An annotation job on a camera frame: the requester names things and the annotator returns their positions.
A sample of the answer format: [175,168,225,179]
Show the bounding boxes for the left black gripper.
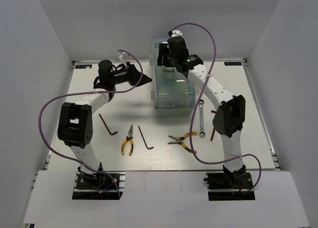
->
[111,61,153,87]

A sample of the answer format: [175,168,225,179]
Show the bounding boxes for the green toolbox with clear lid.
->
[150,38,196,117]

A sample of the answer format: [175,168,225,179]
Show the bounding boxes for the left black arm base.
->
[75,173,116,190]

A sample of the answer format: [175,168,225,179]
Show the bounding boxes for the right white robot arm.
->
[155,36,246,188]

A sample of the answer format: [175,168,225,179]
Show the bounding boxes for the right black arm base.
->
[203,173,253,190]

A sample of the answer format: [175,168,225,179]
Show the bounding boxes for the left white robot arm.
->
[58,60,152,188]

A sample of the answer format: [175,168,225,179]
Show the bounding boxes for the middle dark hex key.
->
[138,125,154,150]

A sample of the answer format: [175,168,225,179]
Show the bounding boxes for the dark hex key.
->
[98,113,118,136]
[138,125,154,150]
[210,110,216,142]

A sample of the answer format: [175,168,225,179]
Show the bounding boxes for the left yellow black pliers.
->
[121,125,134,156]

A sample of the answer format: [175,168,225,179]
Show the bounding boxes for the yellow black pliers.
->
[121,125,134,156]
[167,132,198,154]

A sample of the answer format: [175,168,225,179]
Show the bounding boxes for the left dark hex key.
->
[98,113,118,136]

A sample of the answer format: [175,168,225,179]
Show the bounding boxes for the right yellow black pliers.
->
[167,132,198,154]

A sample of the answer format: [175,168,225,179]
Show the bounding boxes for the right dark hex key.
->
[210,110,216,142]

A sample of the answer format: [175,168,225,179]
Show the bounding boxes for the large silver ratchet wrench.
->
[199,99,206,138]

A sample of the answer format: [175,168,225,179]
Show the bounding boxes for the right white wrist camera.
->
[168,29,183,37]

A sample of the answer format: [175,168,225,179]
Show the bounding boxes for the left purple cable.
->
[39,49,144,198]

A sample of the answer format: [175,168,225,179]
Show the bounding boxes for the purple cable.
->
[171,23,262,193]
[39,49,144,198]

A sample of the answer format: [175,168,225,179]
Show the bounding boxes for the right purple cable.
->
[171,23,262,193]

